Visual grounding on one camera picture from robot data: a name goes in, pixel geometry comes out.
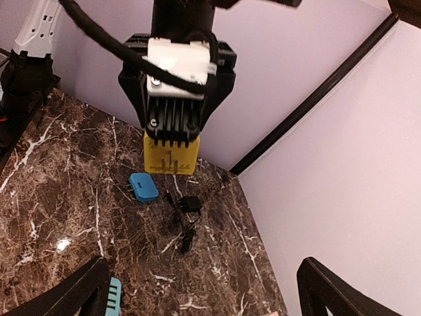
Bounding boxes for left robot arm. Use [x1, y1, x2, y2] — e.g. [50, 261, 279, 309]
[1, 1, 237, 149]

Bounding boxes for yellow cube socket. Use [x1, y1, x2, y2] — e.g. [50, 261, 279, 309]
[143, 134, 200, 175]

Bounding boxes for black charger with cable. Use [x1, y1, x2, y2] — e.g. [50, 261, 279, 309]
[164, 190, 203, 254]

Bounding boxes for left black frame post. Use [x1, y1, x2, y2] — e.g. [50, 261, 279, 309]
[230, 13, 399, 176]

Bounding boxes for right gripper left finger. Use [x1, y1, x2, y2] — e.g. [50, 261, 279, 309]
[6, 256, 111, 316]

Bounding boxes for teal power strip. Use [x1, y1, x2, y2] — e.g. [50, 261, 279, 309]
[105, 277, 122, 316]

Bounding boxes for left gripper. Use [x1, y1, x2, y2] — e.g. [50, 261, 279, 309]
[118, 32, 237, 147]

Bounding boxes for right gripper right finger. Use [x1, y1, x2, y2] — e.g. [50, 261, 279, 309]
[297, 257, 398, 315]

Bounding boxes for blue square adapter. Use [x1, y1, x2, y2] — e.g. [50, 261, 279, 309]
[128, 172, 159, 203]

